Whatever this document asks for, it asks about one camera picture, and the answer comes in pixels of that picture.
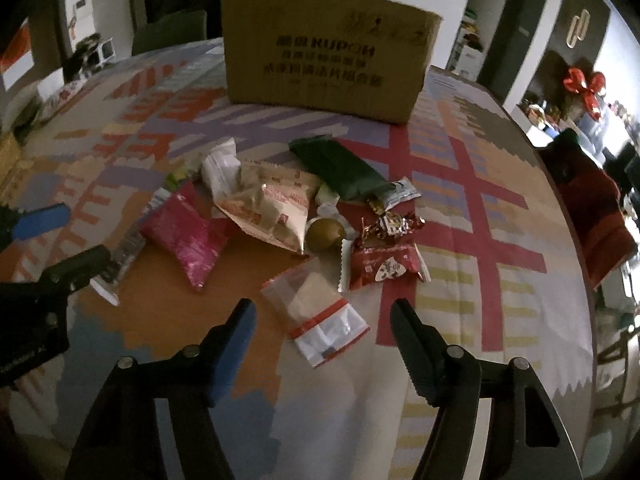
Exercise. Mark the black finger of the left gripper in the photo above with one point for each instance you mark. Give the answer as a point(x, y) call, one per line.
point(75, 273)

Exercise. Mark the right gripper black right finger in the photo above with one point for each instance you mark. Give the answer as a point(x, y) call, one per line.
point(526, 438)

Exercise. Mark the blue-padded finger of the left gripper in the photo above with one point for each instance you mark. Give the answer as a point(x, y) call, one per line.
point(31, 224)

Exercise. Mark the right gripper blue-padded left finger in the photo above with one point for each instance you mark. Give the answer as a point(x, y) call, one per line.
point(120, 438)

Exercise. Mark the pink snack packet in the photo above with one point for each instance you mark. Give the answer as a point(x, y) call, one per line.
point(195, 242)

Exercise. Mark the beige biscuit packet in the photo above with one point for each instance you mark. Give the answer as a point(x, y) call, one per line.
point(272, 203)

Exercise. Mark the red foil candy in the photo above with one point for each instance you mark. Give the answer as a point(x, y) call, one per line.
point(390, 227)

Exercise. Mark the dark green snack packet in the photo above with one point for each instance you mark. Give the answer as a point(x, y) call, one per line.
point(346, 174)

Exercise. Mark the silver black snack stick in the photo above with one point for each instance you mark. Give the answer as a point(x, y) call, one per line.
point(107, 284)

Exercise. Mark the small light green packet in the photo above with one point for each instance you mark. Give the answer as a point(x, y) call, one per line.
point(177, 178)

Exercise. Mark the red paper door poster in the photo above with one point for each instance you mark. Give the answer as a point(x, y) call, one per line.
point(17, 59)

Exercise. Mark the white wrapped snack packet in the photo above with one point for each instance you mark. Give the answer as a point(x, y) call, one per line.
point(220, 170)

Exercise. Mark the red heart snack packet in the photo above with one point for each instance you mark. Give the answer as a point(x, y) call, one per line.
point(363, 266)

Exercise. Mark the clear red-striped zip bag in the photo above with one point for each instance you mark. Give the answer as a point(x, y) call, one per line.
point(320, 321)

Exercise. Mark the dark dining chair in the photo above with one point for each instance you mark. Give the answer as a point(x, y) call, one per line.
point(170, 31)

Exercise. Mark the red jacket on chair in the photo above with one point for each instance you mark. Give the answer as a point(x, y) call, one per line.
point(592, 200)

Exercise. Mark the round golden brown snack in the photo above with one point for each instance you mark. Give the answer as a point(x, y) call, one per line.
point(323, 234)

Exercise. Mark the colourful patchwork tablecloth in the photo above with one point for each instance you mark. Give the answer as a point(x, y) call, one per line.
point(506, 279)

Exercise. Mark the pale green wrapped candy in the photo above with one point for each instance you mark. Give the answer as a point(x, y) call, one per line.
point(326, 196)

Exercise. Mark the silver gold-ended snack stick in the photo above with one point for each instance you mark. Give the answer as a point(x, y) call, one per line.
point(391, 195)

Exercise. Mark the brown cardboard box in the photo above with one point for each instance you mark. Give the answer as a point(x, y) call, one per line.
point(366, 58)

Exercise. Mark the red balloon bow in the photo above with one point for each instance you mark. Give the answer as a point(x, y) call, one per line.
point(588, 88)

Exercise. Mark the dark interior door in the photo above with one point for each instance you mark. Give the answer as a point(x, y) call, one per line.
point(514, 34)

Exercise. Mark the white storage drawers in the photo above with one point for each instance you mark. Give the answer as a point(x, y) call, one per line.
point(466, 56)

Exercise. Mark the gold clip wall ornament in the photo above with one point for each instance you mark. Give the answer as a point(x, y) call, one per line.
point(578, 29)

